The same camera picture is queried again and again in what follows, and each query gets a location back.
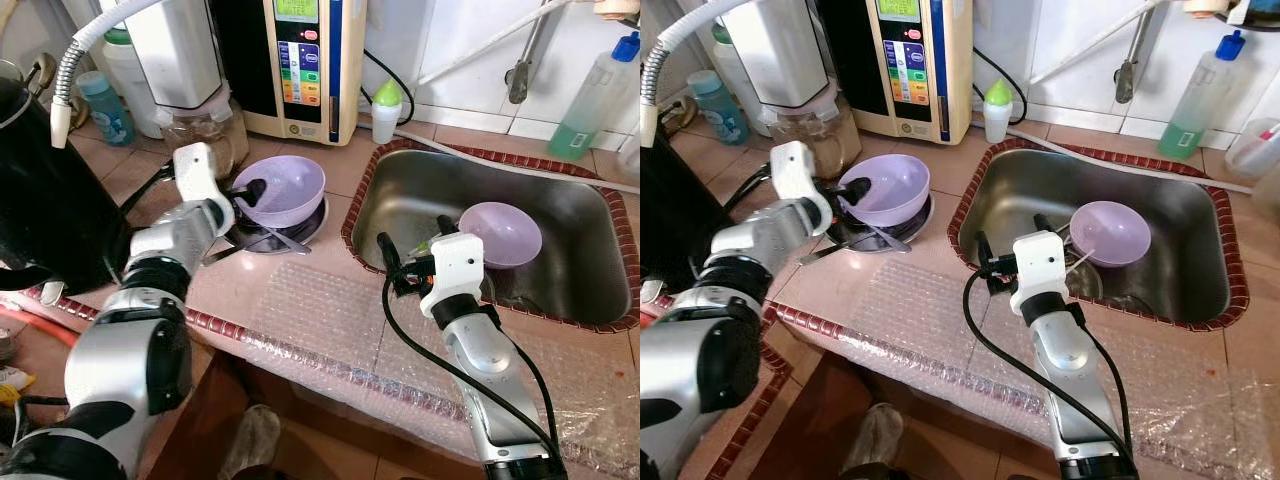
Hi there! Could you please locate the small steel bowl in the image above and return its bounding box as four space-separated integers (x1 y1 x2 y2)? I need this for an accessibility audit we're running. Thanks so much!
480 262 536 313
1065 262 1151 313

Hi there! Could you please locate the small white bottle green cap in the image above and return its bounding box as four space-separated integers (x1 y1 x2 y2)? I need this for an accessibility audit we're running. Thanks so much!
982 78 1013 144
370 78 404 145

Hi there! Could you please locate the green soap bottle blue cap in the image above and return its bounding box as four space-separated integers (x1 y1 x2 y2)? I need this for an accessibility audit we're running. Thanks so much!
548 32 641 161
1158 30 1246 161

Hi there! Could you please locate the grey flexible hose with nozzle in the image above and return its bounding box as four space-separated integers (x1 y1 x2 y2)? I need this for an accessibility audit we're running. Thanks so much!
640 0 761 149
50 0 166 149

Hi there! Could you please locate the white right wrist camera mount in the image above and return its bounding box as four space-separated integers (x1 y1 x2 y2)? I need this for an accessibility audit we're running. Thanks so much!
420 232 486 319
1010 230 1071 316

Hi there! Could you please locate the teal plastic bottle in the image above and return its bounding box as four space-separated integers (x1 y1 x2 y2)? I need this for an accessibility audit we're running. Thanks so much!
685 70 749 146
77 70 136 148

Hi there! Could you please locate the orange rubber hose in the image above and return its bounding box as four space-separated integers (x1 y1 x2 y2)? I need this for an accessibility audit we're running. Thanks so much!
0 305 76 346

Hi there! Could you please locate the cream water ionizer appliance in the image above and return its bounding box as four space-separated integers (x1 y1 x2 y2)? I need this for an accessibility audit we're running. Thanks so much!
210 0 369 147
815 0 976 146

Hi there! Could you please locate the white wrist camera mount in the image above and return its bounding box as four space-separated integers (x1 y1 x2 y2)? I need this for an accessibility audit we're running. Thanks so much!
1010 230 1071 316
172 142 236 236
770 140 834 236
420 232 486 319

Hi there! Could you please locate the white water filter unit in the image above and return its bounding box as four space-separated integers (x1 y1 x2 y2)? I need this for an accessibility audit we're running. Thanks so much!
735 0 833 109
125 0 226 111

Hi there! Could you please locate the large white bottle green cap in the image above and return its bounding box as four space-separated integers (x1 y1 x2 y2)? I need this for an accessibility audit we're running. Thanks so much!
708 22 771 111
100 28 166 139

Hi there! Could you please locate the purple plastic bowl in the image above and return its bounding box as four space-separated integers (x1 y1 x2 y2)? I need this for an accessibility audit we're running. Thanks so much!
458 202 544 269
1068 200 1153 268
230 155 327 229
838 153 931 227

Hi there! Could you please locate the black electric kettle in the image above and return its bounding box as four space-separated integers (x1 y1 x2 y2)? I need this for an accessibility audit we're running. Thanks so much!
640 135 736 291
0 60 131 296

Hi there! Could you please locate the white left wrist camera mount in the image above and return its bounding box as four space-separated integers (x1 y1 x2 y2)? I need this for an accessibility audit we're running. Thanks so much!
770 140 834 236
172 142 236 236

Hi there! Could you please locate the stainless steel sink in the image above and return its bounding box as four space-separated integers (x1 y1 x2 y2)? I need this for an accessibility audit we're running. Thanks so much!
947 138 1251 331
340 140 641 334

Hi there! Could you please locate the black appliance power cable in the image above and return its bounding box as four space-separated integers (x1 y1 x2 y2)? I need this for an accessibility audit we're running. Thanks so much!
362 48 413 126
973 48 1028 126

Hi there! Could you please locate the grey metal faucet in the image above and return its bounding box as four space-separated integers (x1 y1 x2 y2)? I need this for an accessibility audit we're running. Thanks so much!
1115 0 1166 105
505 0 556 105

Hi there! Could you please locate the clear bubble wrap sheet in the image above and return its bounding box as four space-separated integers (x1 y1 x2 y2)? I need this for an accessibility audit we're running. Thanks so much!
850 260 1280 476
240 262 641 476

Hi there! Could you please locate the glass jar with brown powder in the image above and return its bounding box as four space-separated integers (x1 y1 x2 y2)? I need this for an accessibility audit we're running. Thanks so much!
768 85 863 181
160 85 249 181

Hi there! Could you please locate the white slanted wall pipe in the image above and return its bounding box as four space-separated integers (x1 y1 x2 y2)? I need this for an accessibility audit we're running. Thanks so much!
1030 0 1191 86
418 0 606 86

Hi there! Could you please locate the flat metal utensil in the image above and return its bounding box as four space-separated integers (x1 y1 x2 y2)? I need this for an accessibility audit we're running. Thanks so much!
798 222 901 267
203 225 313 267

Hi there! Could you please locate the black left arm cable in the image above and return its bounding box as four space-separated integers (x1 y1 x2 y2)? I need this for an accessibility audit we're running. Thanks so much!
722 163 776 216
118 163 179 219

